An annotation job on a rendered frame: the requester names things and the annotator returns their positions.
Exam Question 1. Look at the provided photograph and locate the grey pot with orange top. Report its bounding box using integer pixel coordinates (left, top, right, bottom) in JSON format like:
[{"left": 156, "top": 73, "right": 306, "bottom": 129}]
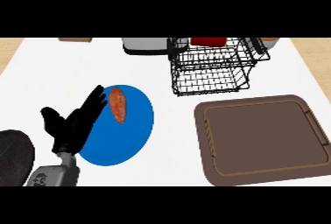
[{"left": 257, "top": 37, "right": 282, "bottom": 50}]

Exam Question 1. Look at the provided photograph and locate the dark round pan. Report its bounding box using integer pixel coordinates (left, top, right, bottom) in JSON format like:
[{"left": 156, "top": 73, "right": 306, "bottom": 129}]
[{"left": 0, "top": 129, "right": 37, "bottom": 187}]

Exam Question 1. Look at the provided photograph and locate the brown rectangular tray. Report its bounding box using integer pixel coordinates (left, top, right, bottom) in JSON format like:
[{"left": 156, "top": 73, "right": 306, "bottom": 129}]
[{"left": 192, "top": 94, "right": 331, "bottom": 187}]

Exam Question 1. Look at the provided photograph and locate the grey and black appliance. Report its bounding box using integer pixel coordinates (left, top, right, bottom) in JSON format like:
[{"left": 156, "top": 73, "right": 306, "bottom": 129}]
[{"left": 119, "top": 37, "right": 171, "bottom": 56}]

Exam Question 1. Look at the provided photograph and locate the blue round plate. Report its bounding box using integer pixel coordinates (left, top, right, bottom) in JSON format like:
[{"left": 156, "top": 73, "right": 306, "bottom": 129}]
[{"left": 77, "top": 84, "right": 155, "bottom": 167}]

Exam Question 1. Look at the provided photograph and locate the orange sweet potato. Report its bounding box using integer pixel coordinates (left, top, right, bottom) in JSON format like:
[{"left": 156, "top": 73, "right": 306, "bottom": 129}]
[{"left": 108, "top": 87, "right": 128, "bottom": 125}]

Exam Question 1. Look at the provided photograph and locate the red can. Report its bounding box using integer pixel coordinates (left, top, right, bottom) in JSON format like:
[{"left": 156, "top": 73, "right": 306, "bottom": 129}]
[{"left": 190, "top": 37, "right": 229, "bottom": 47}]

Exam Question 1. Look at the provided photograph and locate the tan wooden block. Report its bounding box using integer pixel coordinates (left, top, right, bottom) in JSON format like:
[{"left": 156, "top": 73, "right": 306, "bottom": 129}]
[{"left": 57, "top": 37, "right": 93, "bottom": 43}]

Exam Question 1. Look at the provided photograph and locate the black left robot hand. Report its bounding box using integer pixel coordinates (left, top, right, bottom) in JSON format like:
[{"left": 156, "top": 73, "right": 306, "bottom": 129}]
[{"left": 40, "top": 84, "right": 109, "bottom": 156}]

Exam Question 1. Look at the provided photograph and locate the black wire tiered basket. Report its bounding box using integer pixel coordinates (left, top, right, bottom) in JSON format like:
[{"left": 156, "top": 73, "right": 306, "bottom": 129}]
[{"left": 165, "top": 37, "right": 273, "bottom": 97}]

